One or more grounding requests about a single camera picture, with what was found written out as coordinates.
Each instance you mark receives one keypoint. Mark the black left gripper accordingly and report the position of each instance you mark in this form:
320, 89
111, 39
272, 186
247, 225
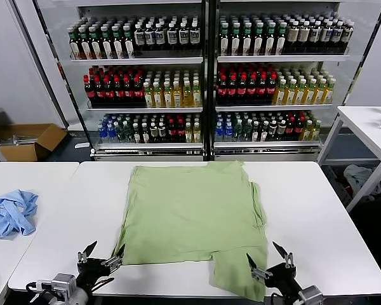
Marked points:
90, 270

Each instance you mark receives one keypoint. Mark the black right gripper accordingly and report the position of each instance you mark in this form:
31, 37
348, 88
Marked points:
282, 279

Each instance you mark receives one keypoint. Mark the light green polo shirt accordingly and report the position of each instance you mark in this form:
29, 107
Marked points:
193, 216

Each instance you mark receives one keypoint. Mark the pale clothes pile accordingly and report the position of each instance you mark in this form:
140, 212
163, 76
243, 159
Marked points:
358, 178

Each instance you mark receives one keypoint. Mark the crumpled light blue shirt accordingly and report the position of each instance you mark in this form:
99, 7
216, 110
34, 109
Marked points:
12, 213

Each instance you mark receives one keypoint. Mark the black mesh basket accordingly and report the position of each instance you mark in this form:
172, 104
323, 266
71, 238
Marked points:
338, 187

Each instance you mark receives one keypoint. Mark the beverage cooler cabinet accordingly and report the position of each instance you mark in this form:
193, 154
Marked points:
266, 154
146, 155

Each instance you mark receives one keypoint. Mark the white paper sheet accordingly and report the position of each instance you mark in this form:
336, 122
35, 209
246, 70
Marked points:
82, 145

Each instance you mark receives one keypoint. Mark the white cooler shelf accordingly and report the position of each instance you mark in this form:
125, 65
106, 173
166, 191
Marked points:
149, 145
146, 109
136, 60
273, 108
266, 144
282, 58

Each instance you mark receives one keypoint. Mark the blue label water bottle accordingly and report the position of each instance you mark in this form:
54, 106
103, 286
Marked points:
219, 133
111, 135
102, 135
229, 133

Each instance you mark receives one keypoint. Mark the green tinted water bottle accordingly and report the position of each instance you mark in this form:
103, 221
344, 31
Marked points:
247, 132
128, 134
120, 135
238, 132

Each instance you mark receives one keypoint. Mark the small dark bottle white cap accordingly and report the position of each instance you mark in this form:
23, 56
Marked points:
255, 133
145, 135
136, 135
264, 133

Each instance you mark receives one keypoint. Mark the brown cardboard box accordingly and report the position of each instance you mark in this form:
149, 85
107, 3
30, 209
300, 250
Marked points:
47, 139

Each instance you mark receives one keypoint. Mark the small dark bottle beige label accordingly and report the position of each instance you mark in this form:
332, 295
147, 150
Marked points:
281, 131
162, 132
154, 132
273, 131

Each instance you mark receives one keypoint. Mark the small red cap cola bottle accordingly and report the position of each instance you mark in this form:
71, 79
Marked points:
290, 130
180, 132
171, 132
299, 130

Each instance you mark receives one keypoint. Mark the small yellow tea bottle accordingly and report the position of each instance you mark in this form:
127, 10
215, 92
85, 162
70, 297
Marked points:
188, 135
197, 134
317, 131
308, 132

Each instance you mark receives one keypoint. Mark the metal rods bundle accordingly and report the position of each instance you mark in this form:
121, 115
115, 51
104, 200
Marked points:
22, 139

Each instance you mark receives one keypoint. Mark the large red cap cola bottle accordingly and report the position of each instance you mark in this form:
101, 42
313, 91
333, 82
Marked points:
118, 92
241, 90
262, 90
251, 90
108, 92
221, 90
128, 92
137, 92
98, 92
271, 90
89, 92
231, 90

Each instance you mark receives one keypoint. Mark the large yellow tea bottle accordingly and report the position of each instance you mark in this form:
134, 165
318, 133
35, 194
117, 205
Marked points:
301, 94
158, 97
177, 96
280, 94
291, 94
321, 93
187, 96
149, 97
311, 94
329, 93
168, 96
197, 95

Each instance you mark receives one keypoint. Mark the white side table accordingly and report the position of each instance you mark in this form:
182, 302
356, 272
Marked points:
362, 124

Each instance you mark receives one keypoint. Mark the glass cooler door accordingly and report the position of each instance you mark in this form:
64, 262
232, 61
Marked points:
52, 68
358, 47

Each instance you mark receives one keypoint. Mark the green cap dark tea bottle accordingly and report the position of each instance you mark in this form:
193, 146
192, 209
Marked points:
235, 43
74, 46
129, 44
281, 42
117, 45
224, 43
247, 42
270, 42
106, 45
258, 42
84, 46
95, 45

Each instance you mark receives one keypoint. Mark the white cap blue label bottle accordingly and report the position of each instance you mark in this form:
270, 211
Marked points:
183, 37
348, 33
140, 38
150, 38
160, 37
326, 35
315, 35
336, 34
172, 37
195, 36

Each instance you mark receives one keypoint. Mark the white cap beige label bottle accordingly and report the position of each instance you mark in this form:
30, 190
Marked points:
293, 35
304, 35

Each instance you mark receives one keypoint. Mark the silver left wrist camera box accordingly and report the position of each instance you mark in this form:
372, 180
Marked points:
65, 284

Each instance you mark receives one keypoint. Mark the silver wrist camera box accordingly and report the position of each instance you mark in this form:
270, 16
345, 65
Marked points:
311, 295
65, 284

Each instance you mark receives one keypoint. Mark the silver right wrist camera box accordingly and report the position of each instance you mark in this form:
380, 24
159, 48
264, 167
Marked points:
311, 295

